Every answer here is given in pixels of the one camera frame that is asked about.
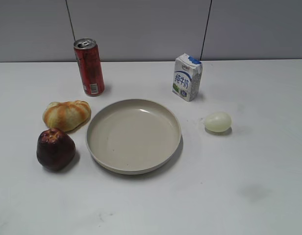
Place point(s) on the dark red apple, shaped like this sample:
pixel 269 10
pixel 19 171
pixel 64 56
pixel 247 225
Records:
pixel 55 149

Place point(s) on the beige round plate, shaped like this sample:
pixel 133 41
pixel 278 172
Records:
pixel 134 136

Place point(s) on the white blue milk carton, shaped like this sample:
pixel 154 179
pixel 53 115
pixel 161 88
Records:
pixel 187 77

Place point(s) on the pale white egg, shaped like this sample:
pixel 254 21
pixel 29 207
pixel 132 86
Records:
pixel 218 122

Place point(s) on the golden bread roll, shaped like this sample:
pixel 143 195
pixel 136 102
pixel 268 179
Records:
pixel 66 116

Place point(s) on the red soda can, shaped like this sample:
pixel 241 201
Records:
pixel 89 63

